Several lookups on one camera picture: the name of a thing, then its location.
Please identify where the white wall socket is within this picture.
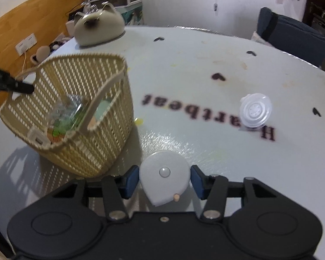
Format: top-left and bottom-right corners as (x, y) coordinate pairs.
(15, 33), (38, 55)

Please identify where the colourful printed box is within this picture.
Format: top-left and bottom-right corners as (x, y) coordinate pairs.
(119, 5), (145, 27)

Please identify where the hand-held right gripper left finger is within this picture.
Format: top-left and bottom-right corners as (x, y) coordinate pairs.
(51, 165), (140, 222)

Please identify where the dark blue chair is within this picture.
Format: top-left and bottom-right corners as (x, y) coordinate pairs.
(257, 7), (325, 67)

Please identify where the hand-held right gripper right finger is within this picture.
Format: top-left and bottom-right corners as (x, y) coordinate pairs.
(190, 165), (281, 223)

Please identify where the clear round plastic lid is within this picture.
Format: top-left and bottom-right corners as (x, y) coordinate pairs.
(239, 93), (272, 128)

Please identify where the beige plush toy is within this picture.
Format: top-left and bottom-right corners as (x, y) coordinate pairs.
(29, 45), (51, 63)

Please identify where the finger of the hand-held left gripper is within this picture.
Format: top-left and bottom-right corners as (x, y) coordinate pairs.
(0, 64), (35, 96)

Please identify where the light green card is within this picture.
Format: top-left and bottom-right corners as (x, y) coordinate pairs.
(94, 100), (112, 125)

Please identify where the white tape measure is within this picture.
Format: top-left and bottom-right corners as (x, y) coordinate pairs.
(139, 151), (192, 206)

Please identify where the beige woven plastic basket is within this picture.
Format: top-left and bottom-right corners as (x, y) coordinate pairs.
(0, 54), (135, 178)

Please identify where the cat-shaped ceramic jar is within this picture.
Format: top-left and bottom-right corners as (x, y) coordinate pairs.
(74, 3), (125, 47)

